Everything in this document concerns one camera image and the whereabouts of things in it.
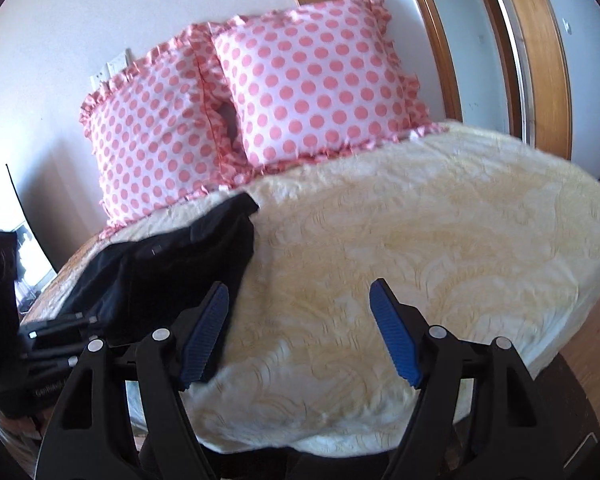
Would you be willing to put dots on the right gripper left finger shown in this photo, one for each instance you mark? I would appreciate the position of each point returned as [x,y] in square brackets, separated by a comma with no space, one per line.
[121,416]

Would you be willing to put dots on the black pants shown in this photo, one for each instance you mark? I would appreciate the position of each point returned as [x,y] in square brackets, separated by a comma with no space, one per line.
[132,288]

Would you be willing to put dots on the left pink polka dot pillow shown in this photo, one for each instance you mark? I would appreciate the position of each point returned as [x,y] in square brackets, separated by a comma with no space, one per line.
[158,133]

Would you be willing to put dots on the pink polka dot pillow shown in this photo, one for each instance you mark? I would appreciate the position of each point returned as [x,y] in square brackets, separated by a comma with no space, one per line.
[320,80]
[158,133]

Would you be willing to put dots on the right pink polka dot pillow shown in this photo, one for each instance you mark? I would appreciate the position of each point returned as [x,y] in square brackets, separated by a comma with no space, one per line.
[320,80]

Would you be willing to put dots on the wall power socket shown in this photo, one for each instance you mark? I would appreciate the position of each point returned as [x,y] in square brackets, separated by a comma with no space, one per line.
[111,68]

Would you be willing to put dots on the wooden door frame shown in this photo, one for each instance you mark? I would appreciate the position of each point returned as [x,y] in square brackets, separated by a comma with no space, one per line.
[498,64]

